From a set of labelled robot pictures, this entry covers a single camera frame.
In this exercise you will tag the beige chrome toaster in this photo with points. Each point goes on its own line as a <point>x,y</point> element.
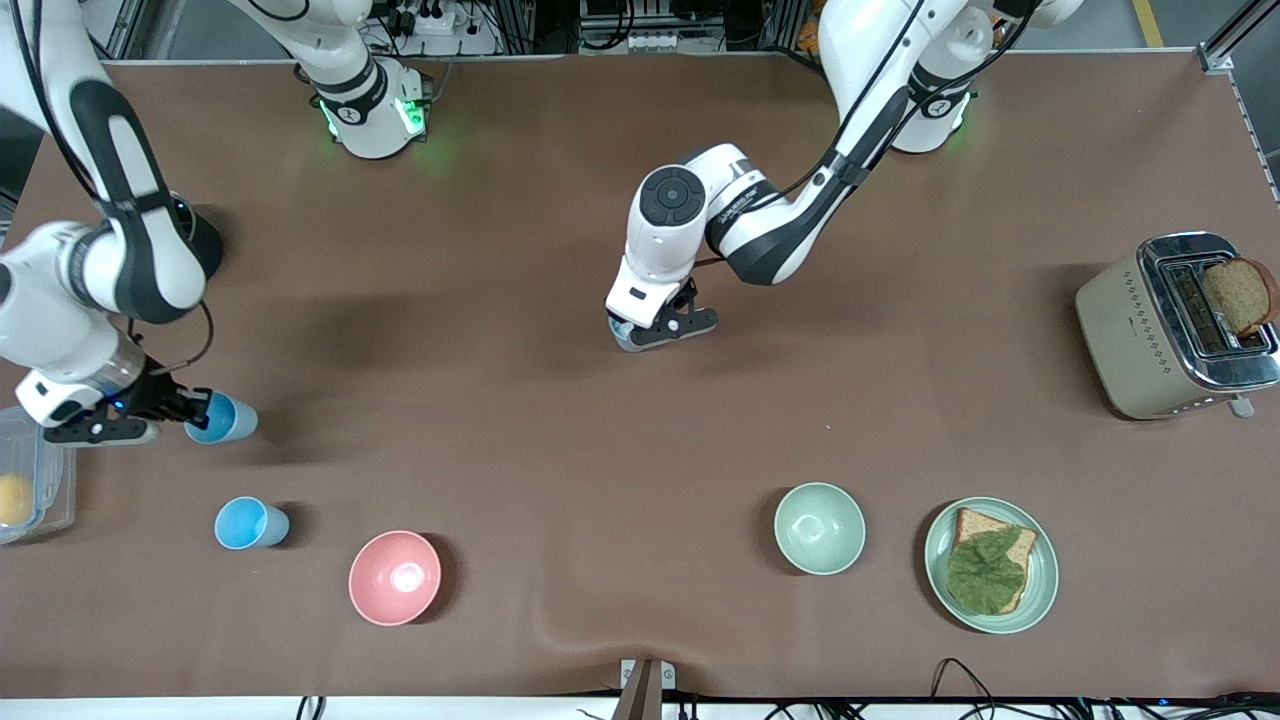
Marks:
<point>1120,340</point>

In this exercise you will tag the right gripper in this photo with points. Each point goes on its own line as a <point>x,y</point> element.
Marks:
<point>157,397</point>

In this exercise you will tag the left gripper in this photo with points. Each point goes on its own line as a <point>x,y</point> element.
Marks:
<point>682,297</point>

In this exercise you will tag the pink bowl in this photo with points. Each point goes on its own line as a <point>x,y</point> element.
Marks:
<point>395,578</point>

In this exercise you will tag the white power strip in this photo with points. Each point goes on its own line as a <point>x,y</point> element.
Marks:
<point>432,20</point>

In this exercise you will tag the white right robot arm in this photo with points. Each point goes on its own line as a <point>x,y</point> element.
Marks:
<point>150,250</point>

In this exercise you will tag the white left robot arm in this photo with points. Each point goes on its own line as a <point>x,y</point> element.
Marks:
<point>770,235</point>

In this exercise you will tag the brown bread slice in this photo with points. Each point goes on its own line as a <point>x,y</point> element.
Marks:
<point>975,522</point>

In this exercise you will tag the yellow round fruit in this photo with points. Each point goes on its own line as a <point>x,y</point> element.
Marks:
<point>12,500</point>

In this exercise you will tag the green lettuce leaf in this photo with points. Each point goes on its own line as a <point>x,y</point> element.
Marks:
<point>985,575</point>

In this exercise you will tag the brown toast slice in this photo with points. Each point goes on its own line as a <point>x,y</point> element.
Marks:
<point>1240,295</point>

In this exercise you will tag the greyish blue plastic cup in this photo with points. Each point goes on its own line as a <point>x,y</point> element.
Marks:
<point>618,333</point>

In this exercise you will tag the pale green bowl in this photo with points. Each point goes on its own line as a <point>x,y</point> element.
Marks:
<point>820,528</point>

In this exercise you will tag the pale green plate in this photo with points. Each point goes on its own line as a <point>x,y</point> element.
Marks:
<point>1042,585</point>

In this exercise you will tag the grey metal camera bracket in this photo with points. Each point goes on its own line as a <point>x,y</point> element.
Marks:
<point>642,690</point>

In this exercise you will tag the clear plastic container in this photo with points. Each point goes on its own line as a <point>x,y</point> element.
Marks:
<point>60,490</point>

